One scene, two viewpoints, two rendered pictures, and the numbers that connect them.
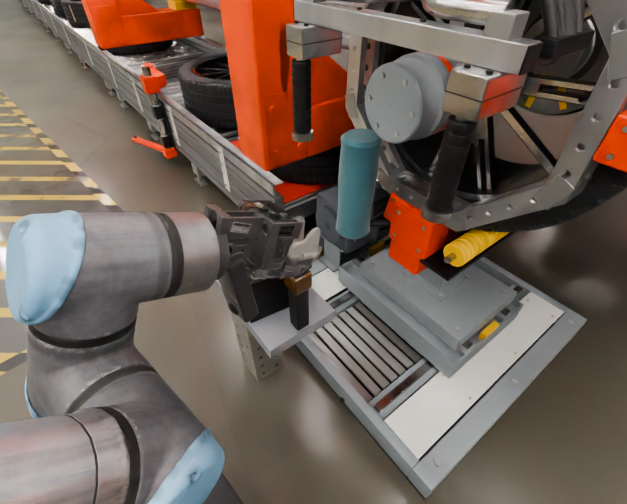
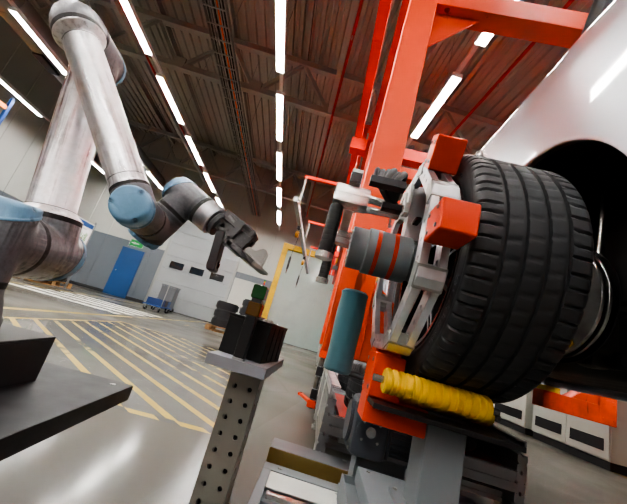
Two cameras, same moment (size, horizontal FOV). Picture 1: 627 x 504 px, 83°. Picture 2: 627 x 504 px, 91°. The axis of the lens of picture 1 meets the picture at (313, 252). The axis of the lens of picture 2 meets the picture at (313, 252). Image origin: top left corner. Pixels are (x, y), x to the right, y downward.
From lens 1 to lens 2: 85 cm
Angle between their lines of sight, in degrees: 69
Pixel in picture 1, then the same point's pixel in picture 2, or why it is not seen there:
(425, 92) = (358, 231)
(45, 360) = not seen: hidden behind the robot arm
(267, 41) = (349, 274)
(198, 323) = not seen: hidden behind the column
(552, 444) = not seen: outside the picture
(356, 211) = (336, 340)
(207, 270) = (208, 211)
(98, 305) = (176, 194)
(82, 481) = (135, 167)
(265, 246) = (234, 228)
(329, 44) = (345, 239)
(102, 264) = (188, 186)
